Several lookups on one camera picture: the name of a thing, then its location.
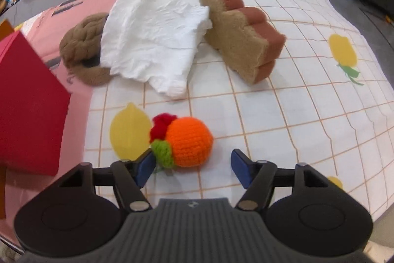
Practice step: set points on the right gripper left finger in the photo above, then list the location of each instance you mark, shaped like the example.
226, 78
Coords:
129, 179

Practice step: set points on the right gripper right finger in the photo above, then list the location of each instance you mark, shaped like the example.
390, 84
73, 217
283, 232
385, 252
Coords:
257, 178

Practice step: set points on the orange crochet fruit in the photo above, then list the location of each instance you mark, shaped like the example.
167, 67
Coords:
184, 142

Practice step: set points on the brown toast shaped sponge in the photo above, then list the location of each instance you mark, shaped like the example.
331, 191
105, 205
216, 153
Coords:
247, 42

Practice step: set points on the white plastic bag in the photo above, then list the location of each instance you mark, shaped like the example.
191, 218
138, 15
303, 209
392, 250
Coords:
154, 41

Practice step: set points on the brown plush scrunchie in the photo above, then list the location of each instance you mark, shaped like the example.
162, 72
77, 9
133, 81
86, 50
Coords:
80, 51

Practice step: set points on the red Wonderlab box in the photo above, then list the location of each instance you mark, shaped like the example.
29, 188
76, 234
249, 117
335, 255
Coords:
36, 105

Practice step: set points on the pink paper mat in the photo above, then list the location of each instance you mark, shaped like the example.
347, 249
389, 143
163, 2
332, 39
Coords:
45, 35

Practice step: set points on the orange cardboard box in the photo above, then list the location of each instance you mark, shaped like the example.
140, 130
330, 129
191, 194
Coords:
6, 30

